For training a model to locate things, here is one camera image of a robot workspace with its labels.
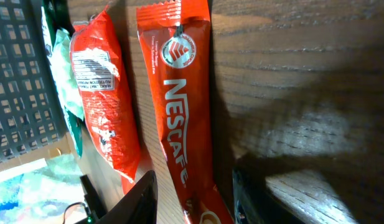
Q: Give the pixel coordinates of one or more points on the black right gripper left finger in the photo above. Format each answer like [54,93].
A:
[138,206]

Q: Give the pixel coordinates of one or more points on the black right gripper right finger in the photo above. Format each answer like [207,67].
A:
[253,204]

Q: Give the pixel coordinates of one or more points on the red snack bag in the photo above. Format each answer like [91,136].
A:
[97,63]

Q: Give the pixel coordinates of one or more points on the red tube snack pack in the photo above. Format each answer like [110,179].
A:
[175,40]

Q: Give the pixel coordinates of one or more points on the mint green wipes pack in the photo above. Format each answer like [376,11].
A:
[63,75]

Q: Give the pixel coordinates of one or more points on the green white package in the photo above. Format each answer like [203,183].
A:
[54,17]

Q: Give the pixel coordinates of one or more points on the grey plastic shopping basket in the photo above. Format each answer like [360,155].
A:
[30,114]

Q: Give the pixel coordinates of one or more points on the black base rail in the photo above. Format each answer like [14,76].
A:
[94,203]

